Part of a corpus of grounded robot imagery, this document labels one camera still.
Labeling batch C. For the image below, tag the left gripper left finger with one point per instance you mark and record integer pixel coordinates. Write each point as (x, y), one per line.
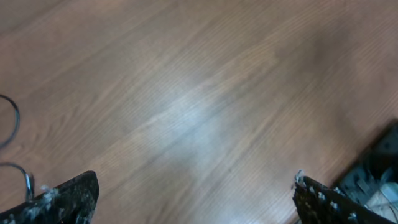
(73, 201)

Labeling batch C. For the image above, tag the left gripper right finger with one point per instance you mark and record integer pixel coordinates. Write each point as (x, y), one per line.
(317, 203)

